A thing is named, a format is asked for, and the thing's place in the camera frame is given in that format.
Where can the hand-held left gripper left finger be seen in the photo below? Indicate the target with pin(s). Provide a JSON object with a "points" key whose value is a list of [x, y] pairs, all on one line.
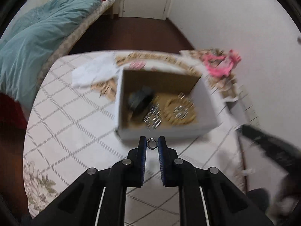
{"points": [[142, 150]]}

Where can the white door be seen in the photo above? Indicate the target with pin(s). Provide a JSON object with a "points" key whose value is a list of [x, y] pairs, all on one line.
{"points": [[145, 0]]}

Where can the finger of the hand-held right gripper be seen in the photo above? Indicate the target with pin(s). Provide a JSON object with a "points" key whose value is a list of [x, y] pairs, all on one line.
{"points": [[270, 146]]}

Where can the black wristband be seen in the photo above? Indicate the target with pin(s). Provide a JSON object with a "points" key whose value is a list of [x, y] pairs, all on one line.
{"points": [[141, 101]]}

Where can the red bed sheet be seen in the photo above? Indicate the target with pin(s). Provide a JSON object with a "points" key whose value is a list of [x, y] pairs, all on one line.
{"points": [[11, 110]]}

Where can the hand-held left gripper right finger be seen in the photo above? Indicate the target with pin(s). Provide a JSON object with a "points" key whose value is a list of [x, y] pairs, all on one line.
{"points": [[161, 150]]}

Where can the pink plush toy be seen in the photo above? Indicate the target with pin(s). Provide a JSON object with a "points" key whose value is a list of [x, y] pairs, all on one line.
{"points": [[221, 66]]}

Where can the white cardboard box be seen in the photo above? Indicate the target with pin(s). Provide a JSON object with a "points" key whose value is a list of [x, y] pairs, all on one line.
{"points": [[162, 131]]}

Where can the light blue duvet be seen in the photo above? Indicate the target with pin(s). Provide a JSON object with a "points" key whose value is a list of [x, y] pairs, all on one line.
{"points": [[35, 42]]}

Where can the white tissue paper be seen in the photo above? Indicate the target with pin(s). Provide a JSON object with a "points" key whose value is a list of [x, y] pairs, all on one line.
{"points": [[94, 73]]}

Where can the diamond patterned floral tablecloth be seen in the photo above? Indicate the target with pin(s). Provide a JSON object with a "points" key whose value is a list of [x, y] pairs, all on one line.
{"points": [[70, 127]]}

